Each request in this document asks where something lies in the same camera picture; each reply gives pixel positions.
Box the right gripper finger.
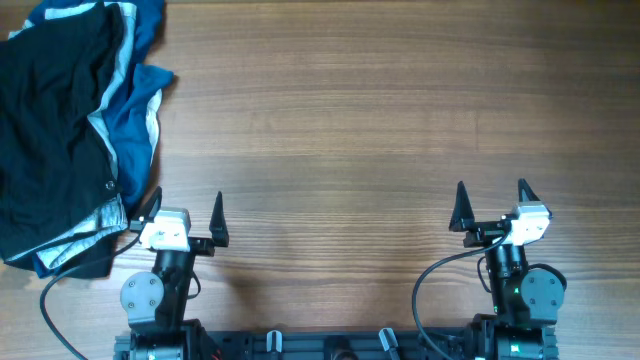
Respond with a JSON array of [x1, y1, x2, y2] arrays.
[[449, 181, 475, 232], [518, 178, 553, 218]]

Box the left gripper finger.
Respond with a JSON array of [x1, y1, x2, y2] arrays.
[[209, 191, 230, 247], [132, 186, 162, 223]]

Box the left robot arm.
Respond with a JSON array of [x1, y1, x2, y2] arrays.
[[114, 187, 229, 360]]

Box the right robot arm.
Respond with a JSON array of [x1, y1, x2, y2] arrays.
[[449, 179, 567, 360]]

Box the light denim shorts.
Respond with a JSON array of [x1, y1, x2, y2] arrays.
[[7, 2, 139, 271]]

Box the dark garment under pile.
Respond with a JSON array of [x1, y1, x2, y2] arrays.
[[6, 234, 118, 279]]

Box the blue t-shirt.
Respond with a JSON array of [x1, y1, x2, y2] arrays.
[[34, 0, 173, 270]]

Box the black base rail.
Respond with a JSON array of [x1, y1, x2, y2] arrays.
[[114, 327, 559, 360]]

